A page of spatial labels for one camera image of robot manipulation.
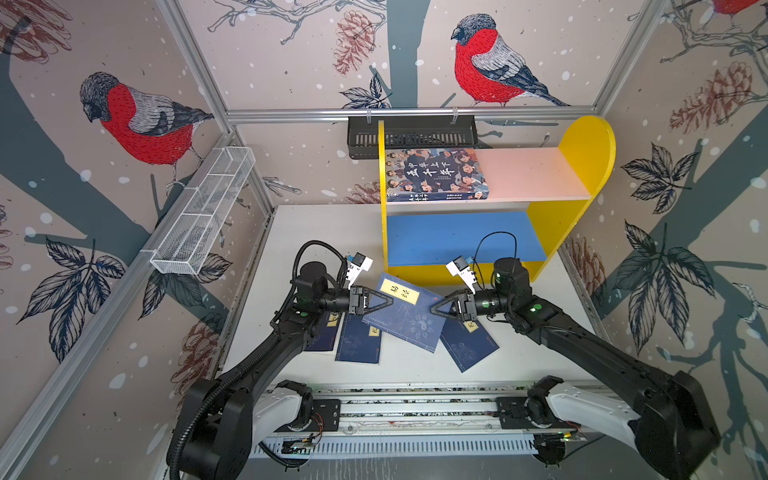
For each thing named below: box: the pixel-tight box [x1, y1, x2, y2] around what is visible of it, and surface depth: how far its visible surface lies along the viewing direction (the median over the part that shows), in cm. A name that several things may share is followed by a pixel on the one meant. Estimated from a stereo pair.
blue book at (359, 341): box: [334, 313, 382, 364], surface depth 86 cm
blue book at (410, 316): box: [362, 272, 446, 353], surface depth 70 cm
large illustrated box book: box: [386, 148, 490, 202], surface depth 70 cm
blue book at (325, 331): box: [305, 311, 343, 351], surface depth 87 cm
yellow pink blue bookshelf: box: [378, 116, 617, 286], surface depth 74 cm
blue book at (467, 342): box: [440, 318, 500, 373], surface depth 86 cm
